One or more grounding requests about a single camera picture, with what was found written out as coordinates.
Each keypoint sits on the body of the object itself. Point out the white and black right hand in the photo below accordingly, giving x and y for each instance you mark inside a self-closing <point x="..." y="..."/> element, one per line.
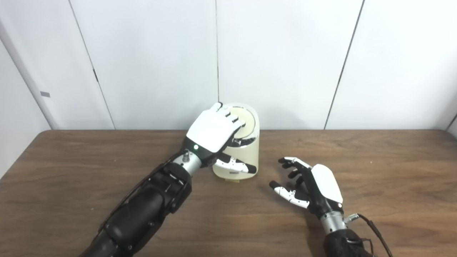
<point x="323" y="185"/>

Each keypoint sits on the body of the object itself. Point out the cream-colored bin body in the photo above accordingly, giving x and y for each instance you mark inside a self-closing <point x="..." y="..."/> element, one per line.
<point x="248" y="153"/>

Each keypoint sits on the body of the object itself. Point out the black wall panel hinge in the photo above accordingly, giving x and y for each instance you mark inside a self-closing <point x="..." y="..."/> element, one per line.
<point x="95" y="75"/>

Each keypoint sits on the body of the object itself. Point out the cream round bin lid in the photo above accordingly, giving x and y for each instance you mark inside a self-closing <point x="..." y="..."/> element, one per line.
<point x="248" y="119"/>

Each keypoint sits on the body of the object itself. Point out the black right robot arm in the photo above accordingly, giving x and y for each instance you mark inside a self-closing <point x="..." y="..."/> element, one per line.
<point x="342" y="242"/>

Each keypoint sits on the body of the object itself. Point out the white and black left hand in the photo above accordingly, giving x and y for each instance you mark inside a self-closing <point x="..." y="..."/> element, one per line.
<point x="210" y="130"/>

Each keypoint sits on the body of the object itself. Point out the small gray wall label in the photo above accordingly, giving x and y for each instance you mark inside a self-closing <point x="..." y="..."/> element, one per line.
<point x="45" y="94"/>

